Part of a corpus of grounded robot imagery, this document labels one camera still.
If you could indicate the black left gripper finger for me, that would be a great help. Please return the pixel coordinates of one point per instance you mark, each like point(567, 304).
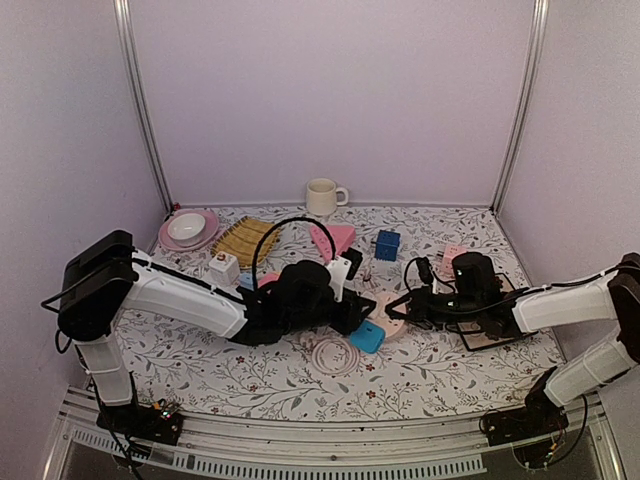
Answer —
point(364, 304)
point(354, 318)

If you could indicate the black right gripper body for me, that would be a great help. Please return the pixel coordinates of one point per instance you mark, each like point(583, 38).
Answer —
point(465, 309)

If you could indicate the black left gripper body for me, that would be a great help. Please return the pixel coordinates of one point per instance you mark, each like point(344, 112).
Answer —
point(313, 320)

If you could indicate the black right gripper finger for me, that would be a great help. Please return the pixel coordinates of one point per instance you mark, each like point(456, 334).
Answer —
point(398, 303)
point(396, 315)

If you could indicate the round pink power socket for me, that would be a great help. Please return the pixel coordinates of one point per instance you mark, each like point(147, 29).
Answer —
point(379, 317)

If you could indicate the cyan square plug adapter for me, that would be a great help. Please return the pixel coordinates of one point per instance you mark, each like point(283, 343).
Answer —
point(368, 337)

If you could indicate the dark blue cube socket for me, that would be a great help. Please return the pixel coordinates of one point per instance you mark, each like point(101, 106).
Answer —
point(387, 245)

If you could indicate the pink triangular power socket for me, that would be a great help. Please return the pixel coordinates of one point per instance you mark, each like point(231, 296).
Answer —
point(343, 237)

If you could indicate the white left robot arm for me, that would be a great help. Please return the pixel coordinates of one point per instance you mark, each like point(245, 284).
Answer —
point(113, 275)

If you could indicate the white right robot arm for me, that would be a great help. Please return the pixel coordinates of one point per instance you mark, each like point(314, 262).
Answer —
point(609, 295)

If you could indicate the pink plug adapter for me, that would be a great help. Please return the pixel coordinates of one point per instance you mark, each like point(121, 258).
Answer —
point(268, 278)

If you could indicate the small pink cube socket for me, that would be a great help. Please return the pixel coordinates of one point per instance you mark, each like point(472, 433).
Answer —
point(445, 256)

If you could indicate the light blue plug adapter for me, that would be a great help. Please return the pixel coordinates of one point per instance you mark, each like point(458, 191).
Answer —
point(247, 281)

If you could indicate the floral square plate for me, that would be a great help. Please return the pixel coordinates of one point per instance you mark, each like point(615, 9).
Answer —
point(481, 336)

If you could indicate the white power strip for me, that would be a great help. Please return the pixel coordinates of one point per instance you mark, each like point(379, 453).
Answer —
point(224, 268)

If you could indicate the woven bamboo tray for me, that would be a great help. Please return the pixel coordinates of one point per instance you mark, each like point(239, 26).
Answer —
point(241, 240)

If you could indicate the cream ceramic mug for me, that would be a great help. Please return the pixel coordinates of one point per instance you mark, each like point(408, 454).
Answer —
point(324, 196)

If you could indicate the pink plate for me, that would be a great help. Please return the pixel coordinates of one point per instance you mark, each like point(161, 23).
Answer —
point(211, 229)

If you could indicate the white bowl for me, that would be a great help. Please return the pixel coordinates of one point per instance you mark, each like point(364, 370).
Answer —
point(186, 228)

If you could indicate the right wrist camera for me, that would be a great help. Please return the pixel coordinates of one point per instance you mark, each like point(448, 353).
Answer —
point(427, 276)

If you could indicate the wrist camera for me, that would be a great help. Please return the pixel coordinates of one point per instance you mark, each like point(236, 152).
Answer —
point(427, 276)
point(342, 269)

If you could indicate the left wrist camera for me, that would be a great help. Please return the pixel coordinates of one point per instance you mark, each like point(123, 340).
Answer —
point(342, 269)

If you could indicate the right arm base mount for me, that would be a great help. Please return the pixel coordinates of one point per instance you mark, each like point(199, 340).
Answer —
point(539, 416)

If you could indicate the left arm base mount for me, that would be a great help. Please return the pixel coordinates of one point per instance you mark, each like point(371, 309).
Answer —
point(141, 422)

